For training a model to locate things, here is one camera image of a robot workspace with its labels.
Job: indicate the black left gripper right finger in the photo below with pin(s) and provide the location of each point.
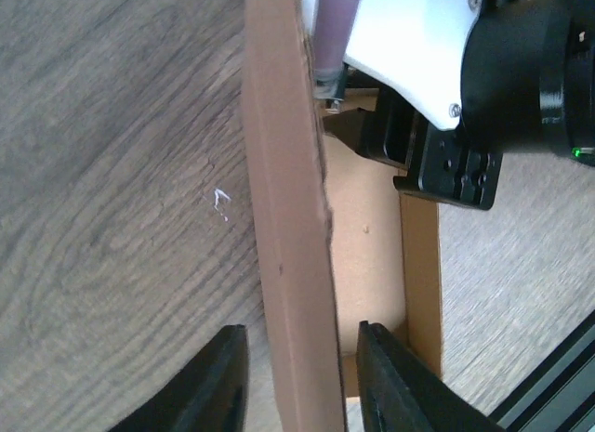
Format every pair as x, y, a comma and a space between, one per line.
398, 392

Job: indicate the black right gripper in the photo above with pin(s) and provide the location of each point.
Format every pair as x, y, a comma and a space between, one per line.
440, 166

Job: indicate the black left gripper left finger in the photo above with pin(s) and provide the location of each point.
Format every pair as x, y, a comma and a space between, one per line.
208, 394

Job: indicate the cardboard box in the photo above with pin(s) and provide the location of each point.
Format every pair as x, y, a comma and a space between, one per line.
336, 244

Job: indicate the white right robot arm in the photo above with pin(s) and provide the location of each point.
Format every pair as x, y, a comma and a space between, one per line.
527, 87

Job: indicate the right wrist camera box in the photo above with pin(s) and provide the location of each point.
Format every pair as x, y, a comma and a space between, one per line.
415, 47

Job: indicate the black aluminium frame rail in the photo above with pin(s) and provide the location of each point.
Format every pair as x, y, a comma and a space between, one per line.
558, 395

